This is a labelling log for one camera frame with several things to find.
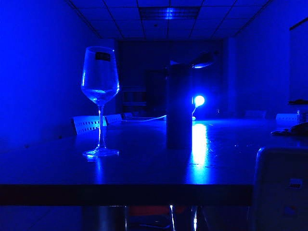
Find clear stemmed wine glass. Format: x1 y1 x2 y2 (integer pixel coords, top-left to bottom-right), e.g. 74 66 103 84
80 46 120 158

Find background shelf unit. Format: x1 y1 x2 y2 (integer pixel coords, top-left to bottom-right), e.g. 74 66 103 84
121 87 147 108

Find small white perforated chair back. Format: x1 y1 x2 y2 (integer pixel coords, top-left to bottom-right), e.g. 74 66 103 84
105 114 123 125

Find round glowing USB lamp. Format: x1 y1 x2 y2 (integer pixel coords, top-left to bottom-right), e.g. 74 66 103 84
192 95 206 121

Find large white perforated chair back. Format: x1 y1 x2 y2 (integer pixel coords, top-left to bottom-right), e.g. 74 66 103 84
73 115 108 136

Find faint white chair back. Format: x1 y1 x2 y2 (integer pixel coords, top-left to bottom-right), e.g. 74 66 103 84
244 110 268 119

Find ceiling light panel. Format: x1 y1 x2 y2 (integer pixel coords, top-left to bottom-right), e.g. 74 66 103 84
139 6 201 21

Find shiny metal leg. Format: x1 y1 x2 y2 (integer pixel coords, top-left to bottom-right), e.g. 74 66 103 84
169 205 177 231
192 205 199 231

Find white power cable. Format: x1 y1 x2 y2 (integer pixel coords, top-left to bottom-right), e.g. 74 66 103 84
122 115 167 122

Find dark wall board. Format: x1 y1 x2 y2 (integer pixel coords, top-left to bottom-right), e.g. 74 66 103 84
289 16 308 105

